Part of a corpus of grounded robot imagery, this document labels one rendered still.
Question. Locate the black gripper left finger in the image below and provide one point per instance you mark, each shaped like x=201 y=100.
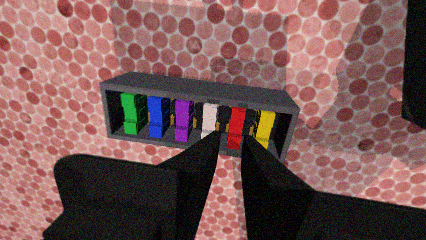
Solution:
x=173 y=192

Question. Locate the white fuse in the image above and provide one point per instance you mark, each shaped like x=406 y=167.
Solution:
x=209 y=118

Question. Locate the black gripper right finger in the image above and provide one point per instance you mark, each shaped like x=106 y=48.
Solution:
x=280 y=206

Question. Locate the beige shallow tray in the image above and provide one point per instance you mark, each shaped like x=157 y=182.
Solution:
x=414 y=67

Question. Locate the dark grey fuse block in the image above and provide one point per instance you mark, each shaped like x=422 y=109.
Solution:
x=167 y=111

